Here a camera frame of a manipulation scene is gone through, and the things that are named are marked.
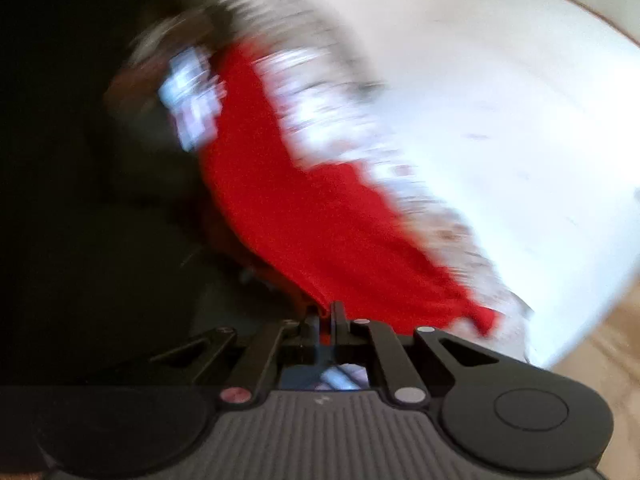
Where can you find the red knit sweater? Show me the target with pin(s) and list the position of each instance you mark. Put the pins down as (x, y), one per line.
(300, 220)

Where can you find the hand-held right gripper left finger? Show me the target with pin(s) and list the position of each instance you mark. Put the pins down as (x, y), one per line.
(309, 332)

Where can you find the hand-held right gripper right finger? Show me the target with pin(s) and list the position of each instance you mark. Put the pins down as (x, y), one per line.
(339, 330)

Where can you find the patterned white quilt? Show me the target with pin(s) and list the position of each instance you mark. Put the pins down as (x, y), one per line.
(320, 95)

